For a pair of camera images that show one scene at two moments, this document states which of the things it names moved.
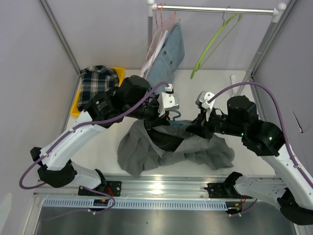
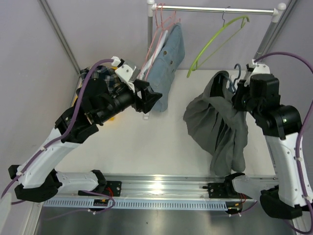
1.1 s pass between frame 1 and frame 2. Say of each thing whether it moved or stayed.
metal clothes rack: stayed
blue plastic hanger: moved
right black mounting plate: stayed
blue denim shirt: stayed
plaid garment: stayed
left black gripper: moved
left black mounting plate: stayed
